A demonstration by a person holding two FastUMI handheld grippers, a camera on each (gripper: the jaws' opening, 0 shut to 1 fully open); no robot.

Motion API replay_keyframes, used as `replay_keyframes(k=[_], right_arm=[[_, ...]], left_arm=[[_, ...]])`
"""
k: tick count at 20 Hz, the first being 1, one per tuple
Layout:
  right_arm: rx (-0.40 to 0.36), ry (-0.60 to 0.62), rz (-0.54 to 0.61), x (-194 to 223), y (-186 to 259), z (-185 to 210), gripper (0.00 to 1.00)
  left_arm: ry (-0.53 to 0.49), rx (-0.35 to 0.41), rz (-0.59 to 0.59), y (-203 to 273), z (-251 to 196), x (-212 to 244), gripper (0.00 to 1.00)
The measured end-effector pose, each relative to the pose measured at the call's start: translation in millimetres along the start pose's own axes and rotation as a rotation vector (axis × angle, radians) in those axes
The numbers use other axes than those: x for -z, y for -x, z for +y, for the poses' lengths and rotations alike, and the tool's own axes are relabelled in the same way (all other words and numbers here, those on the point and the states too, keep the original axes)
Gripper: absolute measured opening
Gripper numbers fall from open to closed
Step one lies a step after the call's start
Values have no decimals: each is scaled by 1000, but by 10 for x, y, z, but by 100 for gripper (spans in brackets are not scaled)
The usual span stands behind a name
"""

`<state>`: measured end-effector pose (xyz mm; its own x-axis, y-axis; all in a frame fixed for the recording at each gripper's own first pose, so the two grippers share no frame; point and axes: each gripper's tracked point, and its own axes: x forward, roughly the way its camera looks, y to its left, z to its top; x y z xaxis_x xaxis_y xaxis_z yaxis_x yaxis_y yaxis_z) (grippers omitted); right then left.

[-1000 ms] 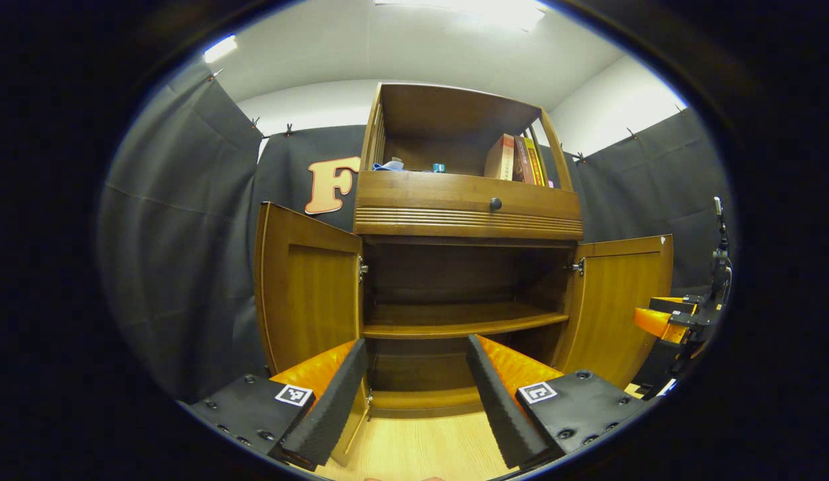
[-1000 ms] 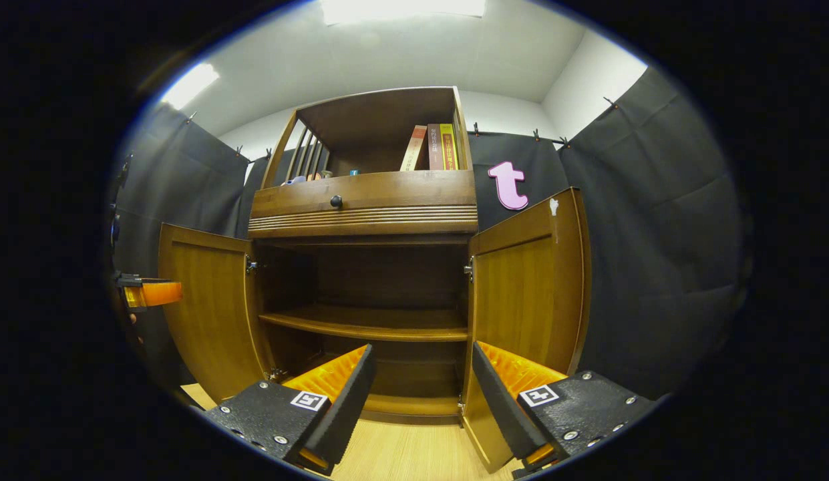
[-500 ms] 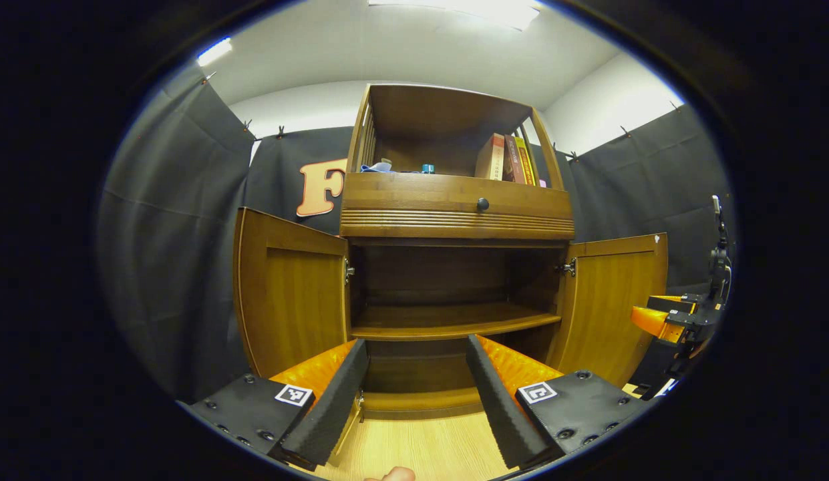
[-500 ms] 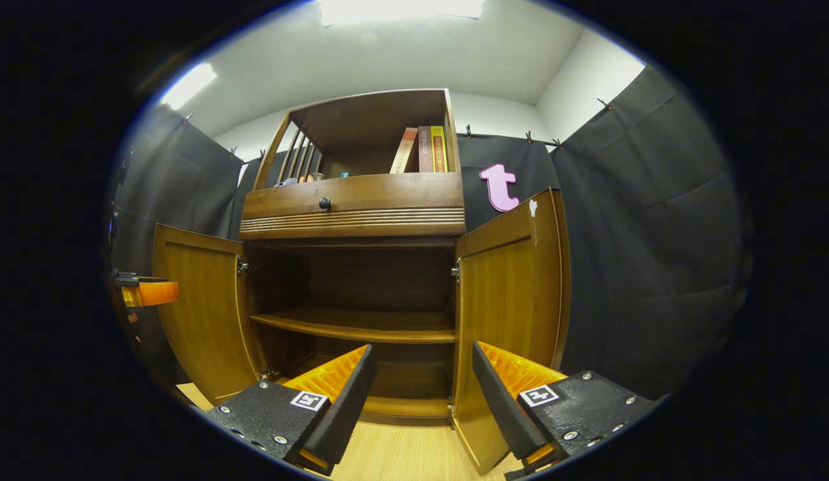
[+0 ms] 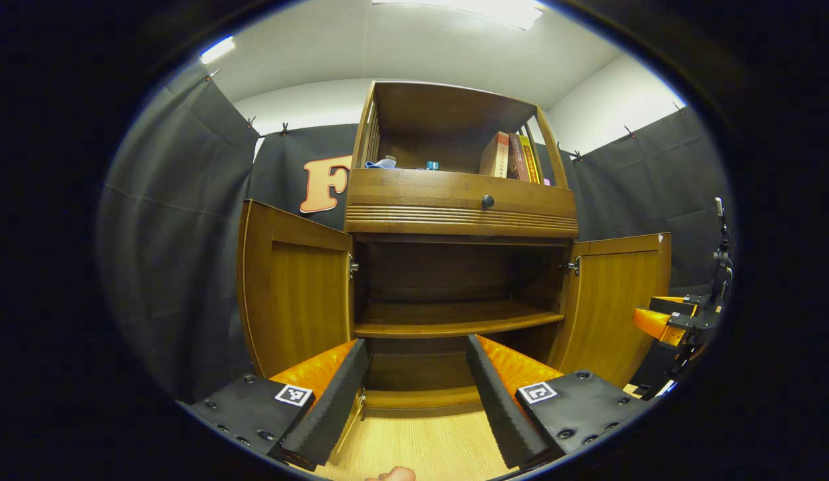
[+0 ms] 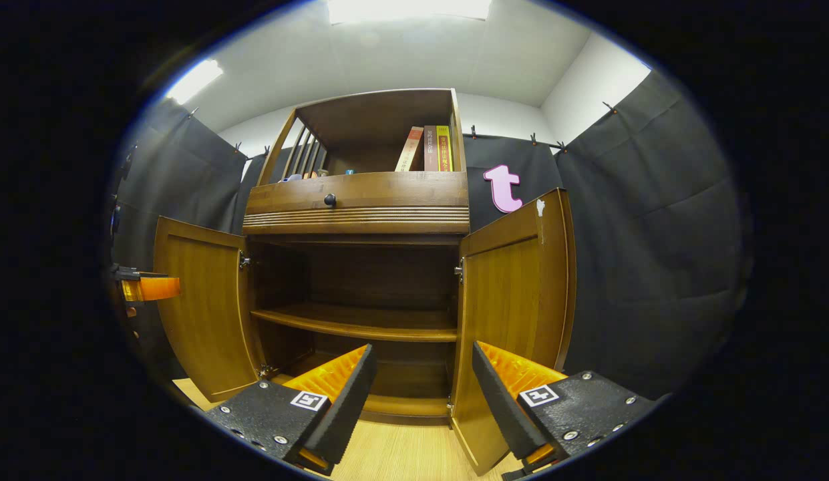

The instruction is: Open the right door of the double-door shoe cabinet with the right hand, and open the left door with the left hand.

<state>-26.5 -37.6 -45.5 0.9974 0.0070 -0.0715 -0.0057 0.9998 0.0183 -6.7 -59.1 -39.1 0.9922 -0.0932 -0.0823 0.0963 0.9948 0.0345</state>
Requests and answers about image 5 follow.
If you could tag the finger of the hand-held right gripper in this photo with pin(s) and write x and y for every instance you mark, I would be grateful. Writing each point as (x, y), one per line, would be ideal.
(653, 324)
(671, 306)

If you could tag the black drawer knob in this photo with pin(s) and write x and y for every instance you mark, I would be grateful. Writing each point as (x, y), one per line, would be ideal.
(487, 201)

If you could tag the wooden double-door shoe cabinet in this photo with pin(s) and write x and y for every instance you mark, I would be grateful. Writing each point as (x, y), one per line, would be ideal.
(454, 317)

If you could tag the yellow book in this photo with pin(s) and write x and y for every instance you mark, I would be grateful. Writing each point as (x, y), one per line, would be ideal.
(529, 160)

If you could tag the dark red book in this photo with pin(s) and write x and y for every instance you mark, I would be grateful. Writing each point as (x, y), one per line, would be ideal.
(516, 157)

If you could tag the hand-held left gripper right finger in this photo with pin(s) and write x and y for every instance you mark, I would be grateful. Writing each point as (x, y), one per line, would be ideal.
(501, 407)

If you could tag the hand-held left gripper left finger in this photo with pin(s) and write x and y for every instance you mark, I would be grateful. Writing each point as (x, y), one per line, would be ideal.
(334, 407)

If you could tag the wide ceiling light panel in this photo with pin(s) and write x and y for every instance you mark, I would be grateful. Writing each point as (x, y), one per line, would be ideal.
(481, 10)

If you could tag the black backdrop cloth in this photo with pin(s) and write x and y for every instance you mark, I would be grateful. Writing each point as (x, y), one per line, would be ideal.
(174, 267)

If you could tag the narrow ceiling light panel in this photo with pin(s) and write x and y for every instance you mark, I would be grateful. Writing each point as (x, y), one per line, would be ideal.
(218, 50)

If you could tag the tan book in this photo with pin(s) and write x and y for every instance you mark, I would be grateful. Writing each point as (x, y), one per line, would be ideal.
(494, 155)

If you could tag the wooden cabinet drawer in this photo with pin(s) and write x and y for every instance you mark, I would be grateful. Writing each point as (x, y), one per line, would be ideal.
(414, 190)

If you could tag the wooden cabinet door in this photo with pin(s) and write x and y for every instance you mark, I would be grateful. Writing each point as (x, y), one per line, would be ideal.
(300, 300)
(608, 314)

